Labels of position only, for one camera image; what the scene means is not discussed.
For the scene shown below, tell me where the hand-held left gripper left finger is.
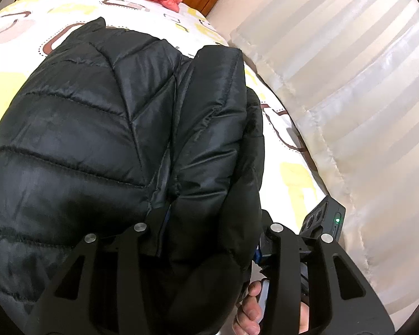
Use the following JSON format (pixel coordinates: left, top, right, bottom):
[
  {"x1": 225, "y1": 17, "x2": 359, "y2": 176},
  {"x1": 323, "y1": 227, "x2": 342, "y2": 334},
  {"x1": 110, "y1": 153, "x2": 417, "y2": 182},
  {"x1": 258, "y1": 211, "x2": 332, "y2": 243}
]
[{"x1": 24, "y1": 207, "x2": 170, "y2": 335}]

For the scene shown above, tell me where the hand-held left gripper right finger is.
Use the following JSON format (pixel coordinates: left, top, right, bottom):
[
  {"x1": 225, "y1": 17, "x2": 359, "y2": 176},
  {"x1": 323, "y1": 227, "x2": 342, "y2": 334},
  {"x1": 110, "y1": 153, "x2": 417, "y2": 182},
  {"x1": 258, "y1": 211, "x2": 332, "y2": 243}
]
[{"x1": 261, "y1": 213, "x2": 395, "y2": 335}]

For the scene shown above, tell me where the black puffer jacket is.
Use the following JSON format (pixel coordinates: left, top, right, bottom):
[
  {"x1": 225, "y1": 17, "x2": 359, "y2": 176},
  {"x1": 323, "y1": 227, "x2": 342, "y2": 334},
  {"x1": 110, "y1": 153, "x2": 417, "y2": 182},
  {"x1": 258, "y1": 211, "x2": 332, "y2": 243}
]
[{"x1": 0, "y1": 17, "x2": 266, "y2": 335}]

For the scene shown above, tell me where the person's right hand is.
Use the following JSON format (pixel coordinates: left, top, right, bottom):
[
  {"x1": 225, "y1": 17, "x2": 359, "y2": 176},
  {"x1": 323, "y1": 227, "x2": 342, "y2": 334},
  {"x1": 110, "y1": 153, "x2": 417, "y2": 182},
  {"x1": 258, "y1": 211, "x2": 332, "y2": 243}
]
[{"x1": 232, "y1": 281, "x2": 266, "y2": 335}]

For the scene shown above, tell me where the white striped curtain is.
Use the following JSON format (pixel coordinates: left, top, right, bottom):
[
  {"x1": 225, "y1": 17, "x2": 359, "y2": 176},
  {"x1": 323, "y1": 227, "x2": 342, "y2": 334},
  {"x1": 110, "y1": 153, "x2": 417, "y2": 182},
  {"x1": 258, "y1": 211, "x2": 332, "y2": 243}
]
[{"x1": 228, "y1": 0, "x2": 419, "y2": 325}]

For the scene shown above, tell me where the patterned bed sheet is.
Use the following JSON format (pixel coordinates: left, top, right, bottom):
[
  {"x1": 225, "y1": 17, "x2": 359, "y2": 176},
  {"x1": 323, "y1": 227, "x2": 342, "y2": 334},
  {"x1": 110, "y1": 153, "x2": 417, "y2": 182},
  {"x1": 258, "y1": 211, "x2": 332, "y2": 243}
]
[{"x1": 0, "y1": 0, "x2": 332, "y2": 217}]

